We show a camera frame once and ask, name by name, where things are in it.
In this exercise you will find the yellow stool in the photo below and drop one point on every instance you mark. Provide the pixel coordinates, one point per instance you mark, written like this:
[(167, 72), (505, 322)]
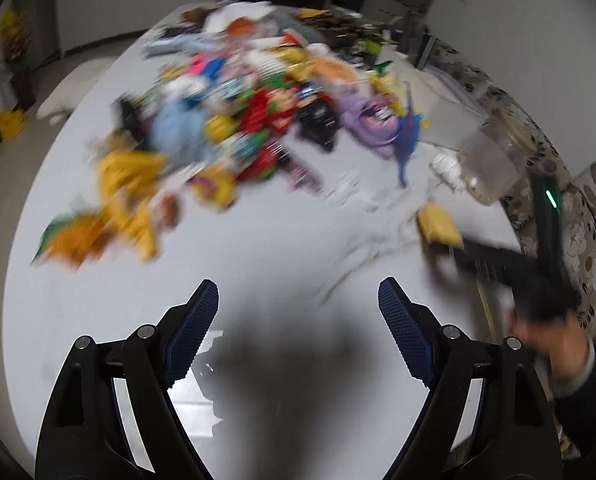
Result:
[(12, 124)]

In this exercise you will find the light blue plush toy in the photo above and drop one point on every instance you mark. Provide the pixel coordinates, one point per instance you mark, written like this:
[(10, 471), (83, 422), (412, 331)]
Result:
[(178, 132)]

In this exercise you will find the person right hand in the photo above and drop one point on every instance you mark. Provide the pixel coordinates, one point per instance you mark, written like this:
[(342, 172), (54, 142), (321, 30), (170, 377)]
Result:
[(562, 340)]

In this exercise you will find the yellow toy gun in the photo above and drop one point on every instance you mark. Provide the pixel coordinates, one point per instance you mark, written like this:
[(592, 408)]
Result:
[(128, 182)]

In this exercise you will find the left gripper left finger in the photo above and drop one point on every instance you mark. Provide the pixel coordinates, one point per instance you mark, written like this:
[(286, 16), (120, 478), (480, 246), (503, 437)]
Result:
[(82, 434)]

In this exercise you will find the blue dinosaur toy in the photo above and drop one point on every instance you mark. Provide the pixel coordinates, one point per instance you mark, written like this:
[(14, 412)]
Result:
[(407, 137)]

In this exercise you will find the clear plastic jar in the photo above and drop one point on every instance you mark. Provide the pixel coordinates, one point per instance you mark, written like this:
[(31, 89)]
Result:
[(493, 159)]

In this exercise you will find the purple plush toy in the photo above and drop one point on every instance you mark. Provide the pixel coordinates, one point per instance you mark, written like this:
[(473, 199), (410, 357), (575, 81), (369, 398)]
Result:
[(371, 121)]

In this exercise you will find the orange green dinosaur toy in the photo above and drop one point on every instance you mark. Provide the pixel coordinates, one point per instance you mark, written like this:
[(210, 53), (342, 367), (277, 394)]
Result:
[(75, 238)]

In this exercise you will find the yellow toy block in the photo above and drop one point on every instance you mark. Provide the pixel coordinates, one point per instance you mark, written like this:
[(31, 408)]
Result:
[(436, 226)]

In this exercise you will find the yellow flower plant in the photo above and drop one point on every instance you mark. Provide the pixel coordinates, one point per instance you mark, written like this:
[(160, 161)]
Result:
[(14, 40)]

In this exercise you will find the white padded bench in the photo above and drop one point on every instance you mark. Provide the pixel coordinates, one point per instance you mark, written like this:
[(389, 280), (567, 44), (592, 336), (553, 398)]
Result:
[(70, 92)]

